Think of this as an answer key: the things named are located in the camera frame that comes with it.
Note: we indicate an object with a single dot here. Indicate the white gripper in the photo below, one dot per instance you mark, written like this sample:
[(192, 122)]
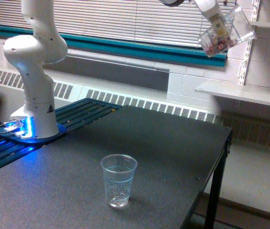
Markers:
[(211, 10)]

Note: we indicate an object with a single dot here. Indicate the clear plastic cup with candies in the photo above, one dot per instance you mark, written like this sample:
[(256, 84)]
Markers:
[(239, 30)]

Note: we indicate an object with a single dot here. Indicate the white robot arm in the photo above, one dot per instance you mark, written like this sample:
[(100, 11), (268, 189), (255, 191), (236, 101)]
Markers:
[(28, 53)]

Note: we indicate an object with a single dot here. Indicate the white window blinds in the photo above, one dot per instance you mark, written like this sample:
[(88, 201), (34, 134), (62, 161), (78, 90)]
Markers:
[(141, 21)]

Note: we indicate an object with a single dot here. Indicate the white baseboard radiator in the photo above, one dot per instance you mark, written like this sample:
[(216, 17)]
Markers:
[(72, 92)]

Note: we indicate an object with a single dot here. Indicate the black table leg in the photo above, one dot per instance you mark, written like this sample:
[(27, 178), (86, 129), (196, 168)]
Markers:
[(216, 185)]

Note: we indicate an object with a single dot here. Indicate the clear empty plastic cup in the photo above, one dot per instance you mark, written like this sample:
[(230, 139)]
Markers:
[(118, 173)]

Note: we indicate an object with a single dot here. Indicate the white upper wall shelf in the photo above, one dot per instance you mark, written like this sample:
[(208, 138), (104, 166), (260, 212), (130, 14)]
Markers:
[(260, 24)]

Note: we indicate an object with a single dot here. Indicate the white wall shelf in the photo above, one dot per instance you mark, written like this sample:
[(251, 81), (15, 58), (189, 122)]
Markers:
[(258, 95), (260, 24)]

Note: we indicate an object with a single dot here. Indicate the white shelf bracket rail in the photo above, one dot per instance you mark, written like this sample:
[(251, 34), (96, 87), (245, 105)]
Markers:
[(243, 68)]

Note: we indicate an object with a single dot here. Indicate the white lower wall shelf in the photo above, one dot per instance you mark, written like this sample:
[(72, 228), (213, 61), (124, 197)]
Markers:
[(258, 95)]

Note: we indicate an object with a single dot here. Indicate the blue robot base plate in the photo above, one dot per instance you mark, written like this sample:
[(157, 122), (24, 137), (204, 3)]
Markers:
[(19, 138)]

